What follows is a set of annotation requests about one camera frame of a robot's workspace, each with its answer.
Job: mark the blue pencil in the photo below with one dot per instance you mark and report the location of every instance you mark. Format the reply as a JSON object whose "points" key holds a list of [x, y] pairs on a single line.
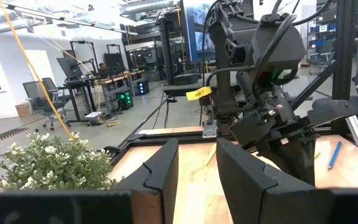
{"points": [[335, 155]]}

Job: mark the black monitor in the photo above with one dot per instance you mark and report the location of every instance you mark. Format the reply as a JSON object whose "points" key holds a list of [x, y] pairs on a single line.
{"points": [[70, 68]]}

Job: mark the yellow pen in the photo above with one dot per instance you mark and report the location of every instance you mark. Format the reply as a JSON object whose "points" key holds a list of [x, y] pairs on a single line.
{"points": [[209, 155], [317, 154]]}

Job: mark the black column stand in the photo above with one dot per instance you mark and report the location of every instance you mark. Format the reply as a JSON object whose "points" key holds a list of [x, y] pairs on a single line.
{"points": [[166, 49]]}

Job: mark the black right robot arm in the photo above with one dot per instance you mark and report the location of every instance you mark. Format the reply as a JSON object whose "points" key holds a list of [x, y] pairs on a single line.
{"points": [[225, 77]]}

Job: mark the person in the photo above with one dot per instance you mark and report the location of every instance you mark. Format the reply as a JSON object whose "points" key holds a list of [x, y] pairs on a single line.
{"points": [[103, 68]]}

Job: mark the blue bin shelf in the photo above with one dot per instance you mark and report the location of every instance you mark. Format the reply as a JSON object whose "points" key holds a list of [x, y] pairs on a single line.
{"points": [[322, 31]]}

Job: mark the black office chair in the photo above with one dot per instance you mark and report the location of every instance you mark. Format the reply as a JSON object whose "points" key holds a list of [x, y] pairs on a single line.
{"points": [[50, 84], [39, 99]]}

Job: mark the computer with green lights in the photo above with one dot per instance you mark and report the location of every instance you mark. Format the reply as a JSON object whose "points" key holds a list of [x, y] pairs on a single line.
{"points": [[125, 100]]}

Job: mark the white floor box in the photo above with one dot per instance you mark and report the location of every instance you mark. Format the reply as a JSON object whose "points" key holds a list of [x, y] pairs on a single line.
{"points": [[93, 114]]}

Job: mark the wooden desk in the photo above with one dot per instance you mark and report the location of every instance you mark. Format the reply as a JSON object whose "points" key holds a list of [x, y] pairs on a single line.
{"points": [[117, 77]]}

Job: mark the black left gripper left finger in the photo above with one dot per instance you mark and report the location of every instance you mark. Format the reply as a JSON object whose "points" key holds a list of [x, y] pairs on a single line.
{"points": [[73, 208]]}

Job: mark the black robot station frame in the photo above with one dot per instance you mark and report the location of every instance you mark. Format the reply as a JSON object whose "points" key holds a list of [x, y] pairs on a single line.
{"points": [[113, 59]]}

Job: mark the black desk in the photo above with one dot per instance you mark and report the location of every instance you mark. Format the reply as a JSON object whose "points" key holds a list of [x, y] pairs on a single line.
{"points": [[79, 82]]}

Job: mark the computer with blue lights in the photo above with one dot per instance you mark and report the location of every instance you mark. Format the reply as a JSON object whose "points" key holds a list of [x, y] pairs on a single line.
{"points": [[142, 87]]}

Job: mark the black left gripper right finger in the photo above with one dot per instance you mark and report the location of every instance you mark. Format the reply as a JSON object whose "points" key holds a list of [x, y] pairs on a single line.
{"points": [[275, 205]]}

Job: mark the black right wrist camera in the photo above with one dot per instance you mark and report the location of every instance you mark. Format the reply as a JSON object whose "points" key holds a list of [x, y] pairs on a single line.
{"points": [[278, 46]]}

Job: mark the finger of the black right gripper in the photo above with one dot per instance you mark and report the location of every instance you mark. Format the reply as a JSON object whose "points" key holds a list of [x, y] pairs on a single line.
{"points": [[281, 155], [304, 161]]}

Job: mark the cardboard box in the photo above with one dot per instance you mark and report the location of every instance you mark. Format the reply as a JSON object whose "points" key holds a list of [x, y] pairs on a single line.
{"points": [[23, 109]]}

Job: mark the green potted plant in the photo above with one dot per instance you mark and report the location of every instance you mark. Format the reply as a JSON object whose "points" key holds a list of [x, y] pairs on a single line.
{"points": [[51, 168]]}

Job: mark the black box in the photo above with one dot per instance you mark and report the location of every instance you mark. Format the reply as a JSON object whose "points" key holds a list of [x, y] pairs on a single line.
{"points": [[185, 79]]}

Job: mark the large display screen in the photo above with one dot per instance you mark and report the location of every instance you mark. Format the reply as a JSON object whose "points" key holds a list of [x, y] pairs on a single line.
{"points": [[197, 31]]}

